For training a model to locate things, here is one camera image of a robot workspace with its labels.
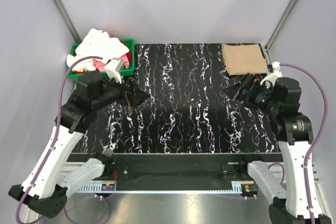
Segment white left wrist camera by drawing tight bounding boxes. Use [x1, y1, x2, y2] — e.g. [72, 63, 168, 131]
[104, 58, 124, 84]

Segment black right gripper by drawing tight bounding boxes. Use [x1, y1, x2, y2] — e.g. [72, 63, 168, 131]
[222, 72, 280, 115]

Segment left aluminium corner post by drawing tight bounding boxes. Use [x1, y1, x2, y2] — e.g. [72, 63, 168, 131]
[52, 0, 81, 43]

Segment beige t-shirt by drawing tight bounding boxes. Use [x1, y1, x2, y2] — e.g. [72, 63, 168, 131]
[222, 44, 267, 76]

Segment aluminium corner post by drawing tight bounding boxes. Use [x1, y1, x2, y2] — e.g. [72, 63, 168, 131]
[52, 0, 81, 43]
[265, 0, 299, 50]

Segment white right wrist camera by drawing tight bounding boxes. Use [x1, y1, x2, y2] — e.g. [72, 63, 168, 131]
[260, 61, 282, 89]

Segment white slotted cable duct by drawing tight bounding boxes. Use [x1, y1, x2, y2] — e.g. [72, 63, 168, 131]
[77, 181, 253, 194]

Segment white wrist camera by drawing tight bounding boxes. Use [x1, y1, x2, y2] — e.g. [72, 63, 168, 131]
[260, 61, 282, 89]
[104, 58, 124, 84]

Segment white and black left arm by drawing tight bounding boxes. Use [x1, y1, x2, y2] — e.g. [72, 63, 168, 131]
[8, 71, 150, 219]

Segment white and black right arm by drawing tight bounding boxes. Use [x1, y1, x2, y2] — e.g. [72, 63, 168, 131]
[233, 73, 332, 223]

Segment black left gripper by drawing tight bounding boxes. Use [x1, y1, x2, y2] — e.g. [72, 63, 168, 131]
[92, 72, 150, 111]

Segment pink t-shirt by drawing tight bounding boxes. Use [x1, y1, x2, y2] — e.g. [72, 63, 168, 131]
[93, 54, 132, 72]

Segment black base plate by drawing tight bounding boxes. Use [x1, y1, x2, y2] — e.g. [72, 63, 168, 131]
[83, 153, 270, 192]

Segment right aluminium corner post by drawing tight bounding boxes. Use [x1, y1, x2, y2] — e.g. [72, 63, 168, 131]
[265, 0, 299, 50]

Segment green plastic bin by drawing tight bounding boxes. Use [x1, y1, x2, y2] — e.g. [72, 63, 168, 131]
[67, 38, 137, 82]

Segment white t-shirt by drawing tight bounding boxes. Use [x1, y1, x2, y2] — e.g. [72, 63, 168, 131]
[66, 28, 129, 72]

